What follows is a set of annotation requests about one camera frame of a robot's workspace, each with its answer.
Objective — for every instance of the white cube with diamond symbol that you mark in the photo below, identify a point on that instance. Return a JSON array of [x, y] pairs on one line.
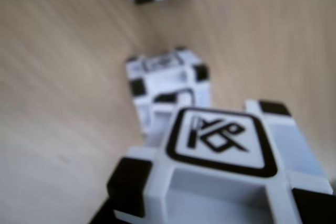
[[168, 82]]

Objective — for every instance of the white cube with crossed symbol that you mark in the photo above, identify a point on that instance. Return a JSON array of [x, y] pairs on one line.
[[218, 134]]

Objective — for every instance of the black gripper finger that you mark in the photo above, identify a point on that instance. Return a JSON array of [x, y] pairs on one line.
[[106, 214]]

